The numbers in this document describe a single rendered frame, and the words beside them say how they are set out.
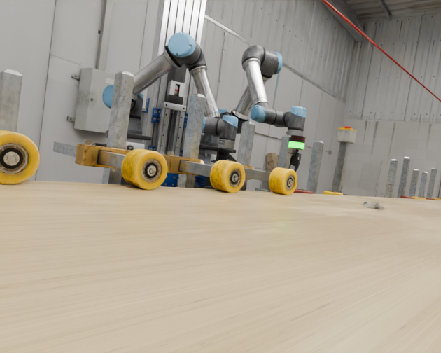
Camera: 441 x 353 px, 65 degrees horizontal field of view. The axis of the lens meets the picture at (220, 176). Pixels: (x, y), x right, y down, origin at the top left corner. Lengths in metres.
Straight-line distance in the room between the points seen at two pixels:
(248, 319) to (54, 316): 0.10
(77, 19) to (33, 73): 0.70
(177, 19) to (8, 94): 1.56
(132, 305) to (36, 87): 3.48
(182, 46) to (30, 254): 1.48
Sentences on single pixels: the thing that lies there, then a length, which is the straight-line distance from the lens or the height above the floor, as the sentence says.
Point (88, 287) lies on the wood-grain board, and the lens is 0.23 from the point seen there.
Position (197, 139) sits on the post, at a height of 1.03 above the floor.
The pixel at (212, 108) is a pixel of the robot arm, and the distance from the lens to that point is 1.75.
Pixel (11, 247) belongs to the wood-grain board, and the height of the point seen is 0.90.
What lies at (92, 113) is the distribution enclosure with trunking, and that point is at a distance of 3.62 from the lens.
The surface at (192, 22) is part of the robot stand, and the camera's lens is 2.28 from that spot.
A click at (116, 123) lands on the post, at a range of 0.91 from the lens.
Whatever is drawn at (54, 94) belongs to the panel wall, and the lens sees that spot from 3.71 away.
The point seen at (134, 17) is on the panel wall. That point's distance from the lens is 4.30.
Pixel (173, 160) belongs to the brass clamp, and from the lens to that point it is 1.00.
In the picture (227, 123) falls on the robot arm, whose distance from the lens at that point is 1.58.
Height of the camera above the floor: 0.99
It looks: 3 degrees down
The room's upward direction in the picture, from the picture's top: 8 degrees clockwise
